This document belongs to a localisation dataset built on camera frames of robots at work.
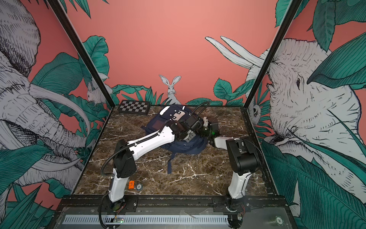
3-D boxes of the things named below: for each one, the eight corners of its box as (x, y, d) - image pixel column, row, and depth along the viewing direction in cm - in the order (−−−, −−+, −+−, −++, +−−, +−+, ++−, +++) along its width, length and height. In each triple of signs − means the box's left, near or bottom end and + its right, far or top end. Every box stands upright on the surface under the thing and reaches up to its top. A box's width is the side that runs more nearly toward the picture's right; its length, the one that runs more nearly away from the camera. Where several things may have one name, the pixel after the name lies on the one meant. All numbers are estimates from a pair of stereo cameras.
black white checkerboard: (119, 114, 117) (117, 111, 113) (123, 103, 126) (122, 99, 122) (147, 115, 117) (146, 111, 114) (150, 103, 126) (149, 100, 122)
